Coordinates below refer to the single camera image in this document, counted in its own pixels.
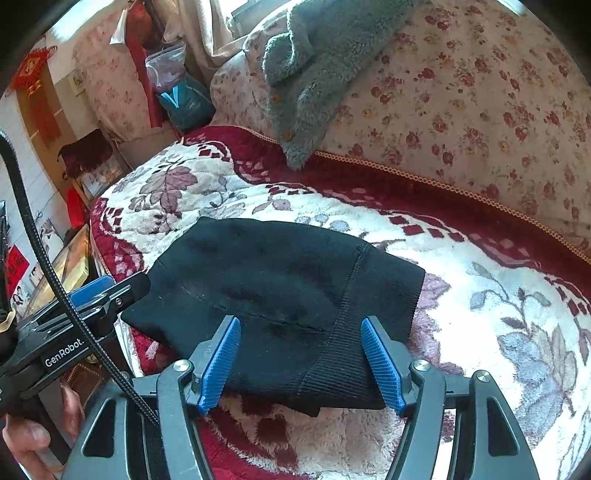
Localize red white floral blanket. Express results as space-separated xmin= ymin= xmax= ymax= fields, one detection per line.
xmin=90 ymin=124 xmax=591 ymax=480

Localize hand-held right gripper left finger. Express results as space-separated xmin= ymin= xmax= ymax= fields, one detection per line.
xmin=60 ymin=315 xmax=242 ymax=480

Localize beige curtain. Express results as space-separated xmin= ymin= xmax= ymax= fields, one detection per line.
xmin=157 ymin=0 xmax=243 ymax=72

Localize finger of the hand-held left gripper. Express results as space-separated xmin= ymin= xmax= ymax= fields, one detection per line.
xmin=104 ymin=272 xmax=152 ymax=320
xmin=60 ymin=276 xmax=117 ymax=311

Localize person's left hand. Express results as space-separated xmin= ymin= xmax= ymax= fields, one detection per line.
xmin=2 ymin=382 xmax=86 ymax=480

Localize rolled floral bedding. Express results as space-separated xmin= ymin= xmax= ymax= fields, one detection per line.
xmin=74 ymin=32 xmax=155 ymax=141

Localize teal green bag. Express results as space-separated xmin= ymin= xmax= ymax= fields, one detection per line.
xmin=156 ymin=74 xmax=215 ymax=132

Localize red knot wall decoration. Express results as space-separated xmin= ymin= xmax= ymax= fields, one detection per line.
xmin=11 ymin=46 xmax=63 ymax=148

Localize wooden box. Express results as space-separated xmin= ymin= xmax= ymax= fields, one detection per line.
xmin=34 ymin=224 xmax=95 ymax=308

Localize black pants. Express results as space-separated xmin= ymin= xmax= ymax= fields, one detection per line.
xmin=121 ymin=217 xmax=426 ymax=418

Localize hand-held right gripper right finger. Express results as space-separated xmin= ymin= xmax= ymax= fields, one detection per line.
xmin=360 ymin=318 xmax=541 ymax=480

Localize grey-blue fleece garment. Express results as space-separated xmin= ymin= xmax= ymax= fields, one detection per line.
xmin=262 ymin=0 xmax=416 ymax=171

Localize clear plastic bag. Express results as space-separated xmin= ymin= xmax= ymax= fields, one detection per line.
xmin=145 ymin=44 xmax=188 ymax=93

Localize dark red cloth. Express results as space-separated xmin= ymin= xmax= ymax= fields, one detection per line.
xmin=58 ymin=128 xmax=116 ymax=178

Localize pink floral quilt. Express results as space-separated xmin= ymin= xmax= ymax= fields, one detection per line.
xmin=210 ymin=0 xmax=591 ymax=264

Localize black braided cable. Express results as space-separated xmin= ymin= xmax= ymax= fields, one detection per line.
xmin=0 ymin=130 xmax=161 ymax=428

